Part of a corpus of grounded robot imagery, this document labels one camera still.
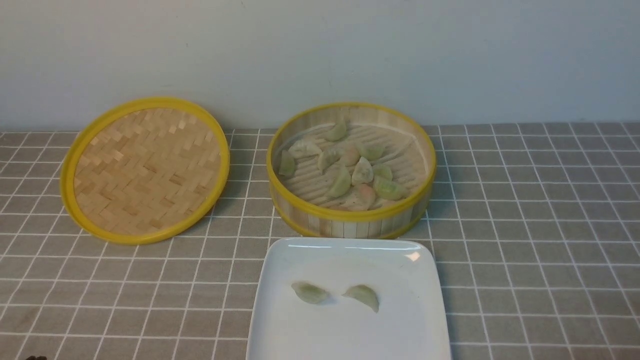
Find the pale green steamed dumpling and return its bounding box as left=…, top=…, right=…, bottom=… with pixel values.
left=325, top=165, right=352, bottom=199

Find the small green steamed dumpling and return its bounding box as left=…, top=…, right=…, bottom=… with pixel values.
left=372, top=163, right=394, bottom=181

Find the green dumpling on plate left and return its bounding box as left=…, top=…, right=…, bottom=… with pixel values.
left=291, top=281, right=330, bottom=305

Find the green dumpling on plate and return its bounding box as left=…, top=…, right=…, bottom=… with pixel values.
left=291, top=281, right=330, bottom=305
left=342, top=284, right=380, bottom=313

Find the green dumpling on plate right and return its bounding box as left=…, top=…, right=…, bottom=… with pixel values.
left=342, top=284, right=380, bottom=313

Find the white square plate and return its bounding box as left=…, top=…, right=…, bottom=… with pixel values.
left=246, top=237, right=452, bottom=360

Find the bamboo steamer basket yellow rim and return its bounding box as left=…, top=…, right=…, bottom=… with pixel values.
left=266, top=102, right=437, bottom=239

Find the pale green dumpling steamer centre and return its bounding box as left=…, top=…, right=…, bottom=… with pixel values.
left=317, top=147, right=343, bottom=174

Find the green dumpling steamer far left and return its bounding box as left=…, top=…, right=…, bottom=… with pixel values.
left=278, top=150, right=297, bottom=178

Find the white dumpling steamer left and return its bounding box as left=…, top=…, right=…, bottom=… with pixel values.
left=287, top=138, right=323, bottom=160

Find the pinkish dumpling steamer centre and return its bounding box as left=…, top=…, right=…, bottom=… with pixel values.
left=338, top=143, right=361, bottom=167

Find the white green dumpling steamer middle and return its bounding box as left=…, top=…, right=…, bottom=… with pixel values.
left=350, top=156, right=375, bottom=187

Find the pink dumpling steamer front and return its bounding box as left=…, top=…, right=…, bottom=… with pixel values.
left=343, top=183, right=377, bottom=212

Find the green dumpling top of steamer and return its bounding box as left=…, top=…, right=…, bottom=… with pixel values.
left=322, top=118, right=348, bottom=142

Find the green dumpling steamer upper right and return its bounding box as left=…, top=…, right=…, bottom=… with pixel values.
left=356, top=143, right=386, bottom=162

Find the bright green dumpling steamer right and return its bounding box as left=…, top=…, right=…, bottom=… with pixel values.
left=373, top=175, right=410, bottom=201

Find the woven bamboo steamer lid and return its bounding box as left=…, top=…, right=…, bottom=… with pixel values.
left=59, top=96, right=231, bottom=246

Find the grey checked tablecloth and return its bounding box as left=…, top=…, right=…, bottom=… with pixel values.
left=0, top=122, right=640, bottom=360

